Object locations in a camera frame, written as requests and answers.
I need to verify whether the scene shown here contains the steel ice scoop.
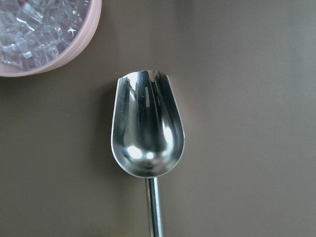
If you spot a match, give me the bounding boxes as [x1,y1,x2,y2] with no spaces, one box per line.
[111,70,185,237]

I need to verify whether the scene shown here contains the clear ice cubes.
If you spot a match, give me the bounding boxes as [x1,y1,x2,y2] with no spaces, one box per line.
[0,0,90,71]

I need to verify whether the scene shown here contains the pink bowl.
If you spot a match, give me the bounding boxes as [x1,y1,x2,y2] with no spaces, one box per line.
[0,0,102,78]

